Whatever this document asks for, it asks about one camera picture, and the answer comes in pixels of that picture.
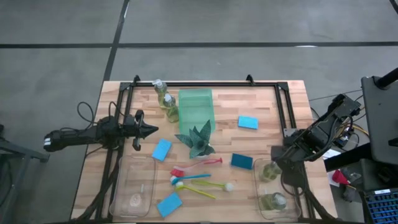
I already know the blue dish brush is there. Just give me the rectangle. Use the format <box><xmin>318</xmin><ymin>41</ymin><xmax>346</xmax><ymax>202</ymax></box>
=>
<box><xmin>169</xmin><ymin>173</ymin><xmax>212</xmax><ymax>187</ymax></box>

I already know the clear plastic bin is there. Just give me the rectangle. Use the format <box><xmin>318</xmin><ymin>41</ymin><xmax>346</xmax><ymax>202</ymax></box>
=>
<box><xmin>108</xmin><ymin>154</ymin><xmax>157</xmax><ymax>218</ymax></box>
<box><xmin>253</xmin><ymin>158</ymin><xmax>302</xmax><ymax>222</ymax></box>

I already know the grey metal stand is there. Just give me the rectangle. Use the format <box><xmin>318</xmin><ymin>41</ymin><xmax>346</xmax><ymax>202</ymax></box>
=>
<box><xmin>0</xmin><ymin>124</ymin><xmax>50</xmax><ymax>224</ymax></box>

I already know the black stand panel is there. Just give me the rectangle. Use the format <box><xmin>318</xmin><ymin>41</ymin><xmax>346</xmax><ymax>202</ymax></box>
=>
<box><xmin>360</xmin><ymin>75</ymin><xmax>398</xmax><ymax>166</ymax></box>

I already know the snake plant in white pot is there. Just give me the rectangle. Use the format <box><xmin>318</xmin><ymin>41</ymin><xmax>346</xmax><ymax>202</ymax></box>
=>
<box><xmin>174</xmin><ymin>119</ymin><xmax>216</xmax><ymax>160</ymax></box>

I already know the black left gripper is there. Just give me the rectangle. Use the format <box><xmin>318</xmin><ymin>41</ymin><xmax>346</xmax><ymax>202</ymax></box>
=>
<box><xmin>123</xmin><ymin>109</ymin><xmax>159</xmax><ymax>152</ymax></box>

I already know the black aluminium table frame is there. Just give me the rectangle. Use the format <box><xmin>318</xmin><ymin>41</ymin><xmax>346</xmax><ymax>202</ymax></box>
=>
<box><xmin>73</xmin><ymin>74</ymin><xmax>336</xmax><ymax>224</ymax></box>

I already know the red plastic object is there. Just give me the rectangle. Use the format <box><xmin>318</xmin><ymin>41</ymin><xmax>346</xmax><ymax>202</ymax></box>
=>
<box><xmin>331</xmin><ymin>169</ymin><xmax>351</xmax><ymax>187</ymax></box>

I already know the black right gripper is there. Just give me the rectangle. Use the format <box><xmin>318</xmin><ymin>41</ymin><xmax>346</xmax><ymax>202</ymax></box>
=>
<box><xmin>271</xmin><ymin>139</ymin><xmax>312</xmax><ymax>189</ymax></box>

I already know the yellow dish brush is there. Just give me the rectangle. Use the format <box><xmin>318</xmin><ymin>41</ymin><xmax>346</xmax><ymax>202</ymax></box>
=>
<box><xmin>175</xmin><ymin>181</ymin><xmax>217</xmax><ymax>200</ymax></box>

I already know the green translucent plastic bin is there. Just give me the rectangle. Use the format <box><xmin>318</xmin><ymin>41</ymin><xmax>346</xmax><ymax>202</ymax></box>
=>
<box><xmin>178</xmin><ymin>88</ymin><xmax>216</xmax><ymax>136</ymax></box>

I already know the backlit keyboard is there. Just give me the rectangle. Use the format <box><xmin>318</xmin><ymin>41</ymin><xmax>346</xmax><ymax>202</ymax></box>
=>
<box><xmin>363</xmin><ymin>188</ymin><xmax>398</xmax><ymax>224</ymax></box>

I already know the white paper sheet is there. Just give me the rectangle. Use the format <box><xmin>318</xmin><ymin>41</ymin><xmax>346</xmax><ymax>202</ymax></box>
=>
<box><xmin>322</xmin><ymin>148</ymin><xmax>342</xmax><ymax>161</ymax></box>

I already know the black diagonal bar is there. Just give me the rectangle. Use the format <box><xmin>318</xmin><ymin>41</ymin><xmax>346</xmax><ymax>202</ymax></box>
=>
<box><xmin>323</xmin><ymin>142</ymin><xmax>374</xmax><ymax>172</ymax></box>

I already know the clear yellow dish soap bottle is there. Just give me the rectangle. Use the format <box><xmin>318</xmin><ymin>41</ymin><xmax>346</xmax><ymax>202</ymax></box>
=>
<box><xmin>152</xmin><ymin>78</ymin><xmax>169</xmax><ymax>110</ymax></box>
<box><xmin>259</xmin><ymin>161</ymin><xmax>282</xmax><ymax>184</ymax></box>
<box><xmin>162</xmin><ymin>93</ymin><xmax>180</xmax><ymax>123</ymax></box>
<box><xmin>259</xmin><ymin>192</ymin><xmax>287</xmax><ymax>212</ymax></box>

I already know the black cable loop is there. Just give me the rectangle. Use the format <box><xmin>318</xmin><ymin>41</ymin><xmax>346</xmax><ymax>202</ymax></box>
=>
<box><xmin>108</xmin><ymin>100</ymin><xmax>118</xmax><ymax>121</ymax></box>
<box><xmin>76</xmin><ymin>101</ymin><xmax>96</xmax><ymax>128</ymax></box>

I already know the yellow cable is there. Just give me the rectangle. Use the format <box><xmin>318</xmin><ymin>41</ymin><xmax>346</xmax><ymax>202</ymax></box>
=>
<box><xmin>340</xmin><ymin>123</ymin><xmax>369</xmax><ymax>138</ymax></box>

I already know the red and pink dish brush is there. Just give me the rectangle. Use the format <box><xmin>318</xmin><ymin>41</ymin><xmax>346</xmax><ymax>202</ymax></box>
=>
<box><xmin>170</xmin><ymin>157</ymin><xmax>224</xmax><ymax>178</ymax></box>

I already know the small blue electronics module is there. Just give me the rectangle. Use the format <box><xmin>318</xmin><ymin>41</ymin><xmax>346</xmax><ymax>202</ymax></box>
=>
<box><xmin>335</xmin><ymin>132</ymin><xmax>354</xmax><ymax>149</ymax></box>

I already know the dark teal sponge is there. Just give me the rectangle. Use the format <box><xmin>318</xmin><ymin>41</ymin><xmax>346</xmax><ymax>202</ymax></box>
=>
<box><xmin>230</xmin><ymin>152</ymin><xmax>254</xmax><ymax>170</ymax></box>

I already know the black stand pole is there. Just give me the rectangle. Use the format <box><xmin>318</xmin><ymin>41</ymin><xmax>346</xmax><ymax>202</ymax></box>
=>
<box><xmin>374</xmin><ymin>67</ymin><xmax>398</xmax><ymax>90</ymax></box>

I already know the light blue sponge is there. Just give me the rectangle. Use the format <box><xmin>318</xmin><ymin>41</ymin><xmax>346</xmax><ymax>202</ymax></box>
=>
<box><xmin>151</xmin><ymin>138</ymin><xmax>173</xmax><ymax>162</ymax></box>
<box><xmin>156</xmin><ymin>192</ymin><xmax>183</xmax><ymax>218</ymax></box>
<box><xmin>238</xmin><ymin>115</ymin><xmax>259</xmax><ymax>130</ymax></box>

